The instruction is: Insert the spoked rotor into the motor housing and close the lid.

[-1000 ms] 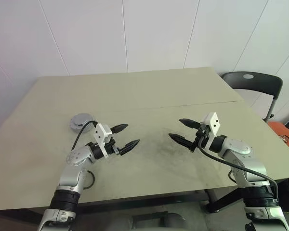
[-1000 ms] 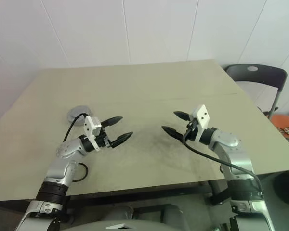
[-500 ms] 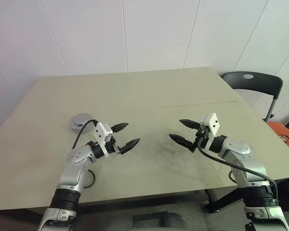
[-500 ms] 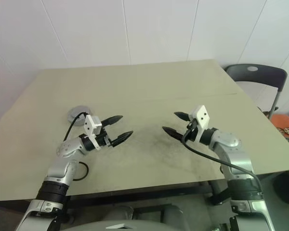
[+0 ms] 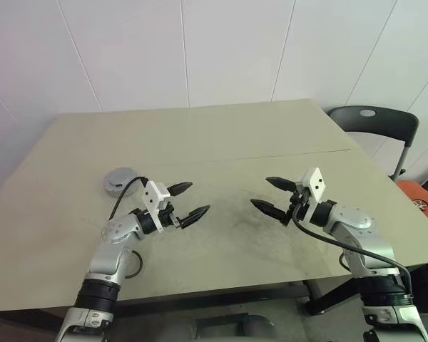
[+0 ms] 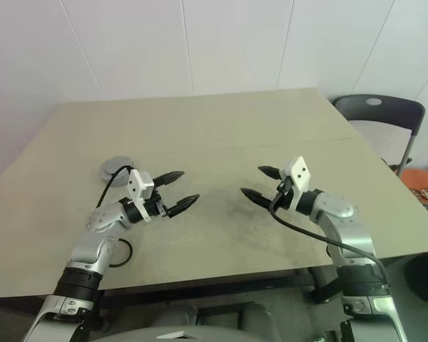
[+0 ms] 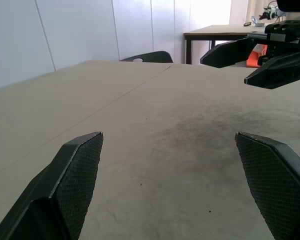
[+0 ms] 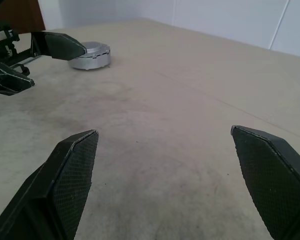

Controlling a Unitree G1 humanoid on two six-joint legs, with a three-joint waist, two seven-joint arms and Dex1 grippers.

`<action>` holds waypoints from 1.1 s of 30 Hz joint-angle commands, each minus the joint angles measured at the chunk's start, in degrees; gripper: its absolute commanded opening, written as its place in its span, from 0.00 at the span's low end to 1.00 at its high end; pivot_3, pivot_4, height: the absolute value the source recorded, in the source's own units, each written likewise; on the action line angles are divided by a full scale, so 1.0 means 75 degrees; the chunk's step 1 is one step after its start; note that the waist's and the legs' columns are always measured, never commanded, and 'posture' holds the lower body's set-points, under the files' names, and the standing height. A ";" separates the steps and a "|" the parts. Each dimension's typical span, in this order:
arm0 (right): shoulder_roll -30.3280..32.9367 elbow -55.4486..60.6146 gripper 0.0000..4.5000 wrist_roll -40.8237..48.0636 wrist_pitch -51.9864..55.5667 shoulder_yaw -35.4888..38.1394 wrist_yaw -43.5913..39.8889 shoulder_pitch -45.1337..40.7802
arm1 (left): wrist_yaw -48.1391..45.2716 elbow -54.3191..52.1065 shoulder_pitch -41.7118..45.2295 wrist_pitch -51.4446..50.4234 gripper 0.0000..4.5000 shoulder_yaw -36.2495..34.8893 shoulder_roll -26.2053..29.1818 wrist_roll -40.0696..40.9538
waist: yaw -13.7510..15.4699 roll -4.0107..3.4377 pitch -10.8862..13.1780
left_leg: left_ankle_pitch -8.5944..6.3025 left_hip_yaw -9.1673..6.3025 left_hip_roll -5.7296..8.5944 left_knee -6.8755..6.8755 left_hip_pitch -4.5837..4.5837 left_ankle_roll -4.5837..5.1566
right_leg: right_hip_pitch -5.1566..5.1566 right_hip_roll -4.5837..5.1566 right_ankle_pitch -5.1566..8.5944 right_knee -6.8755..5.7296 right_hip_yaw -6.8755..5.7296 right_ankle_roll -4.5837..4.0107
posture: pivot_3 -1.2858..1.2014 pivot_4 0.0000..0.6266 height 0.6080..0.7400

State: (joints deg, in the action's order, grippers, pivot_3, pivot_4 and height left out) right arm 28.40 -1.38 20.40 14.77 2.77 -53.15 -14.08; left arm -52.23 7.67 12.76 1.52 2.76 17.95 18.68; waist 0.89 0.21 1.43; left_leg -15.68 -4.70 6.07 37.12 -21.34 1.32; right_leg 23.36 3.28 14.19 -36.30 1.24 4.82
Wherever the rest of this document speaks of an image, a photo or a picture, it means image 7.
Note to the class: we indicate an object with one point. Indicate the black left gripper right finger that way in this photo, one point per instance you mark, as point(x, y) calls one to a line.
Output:
point(272, 175)

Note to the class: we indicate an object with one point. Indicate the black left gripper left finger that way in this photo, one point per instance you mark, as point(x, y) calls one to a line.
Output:
point(75, 175)

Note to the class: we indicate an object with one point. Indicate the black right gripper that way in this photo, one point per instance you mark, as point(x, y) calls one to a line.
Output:
point(290, 30)

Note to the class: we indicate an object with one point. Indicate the black plastic chair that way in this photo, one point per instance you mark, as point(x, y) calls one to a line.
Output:
point(157, 57)

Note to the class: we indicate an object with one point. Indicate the small black round object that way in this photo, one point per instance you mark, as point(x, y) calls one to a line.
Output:
point(247, 24)

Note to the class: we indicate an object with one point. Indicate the beige background table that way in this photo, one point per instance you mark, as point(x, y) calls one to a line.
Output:
point(215, 32)

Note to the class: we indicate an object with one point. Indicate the white and black machine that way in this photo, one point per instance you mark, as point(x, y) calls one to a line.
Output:
point(270, 11)

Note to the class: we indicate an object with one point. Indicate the orange object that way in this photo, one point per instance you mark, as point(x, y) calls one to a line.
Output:
point(253, 58)

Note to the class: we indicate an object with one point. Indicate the small grey device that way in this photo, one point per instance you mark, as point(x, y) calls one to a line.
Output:
point(257, 22)

